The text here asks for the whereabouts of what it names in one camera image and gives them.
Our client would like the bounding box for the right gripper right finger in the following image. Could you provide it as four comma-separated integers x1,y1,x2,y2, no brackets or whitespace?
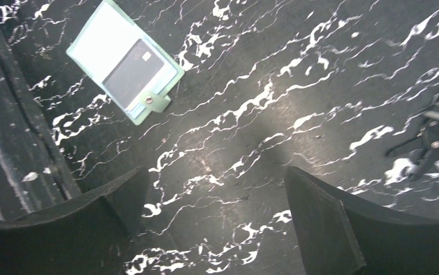
284,167,439,274

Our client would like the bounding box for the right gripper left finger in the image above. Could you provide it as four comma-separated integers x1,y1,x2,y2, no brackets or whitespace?
0,167,150,274

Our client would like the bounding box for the green card holder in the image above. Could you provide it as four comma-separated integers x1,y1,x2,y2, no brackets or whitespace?
66,1,185,125

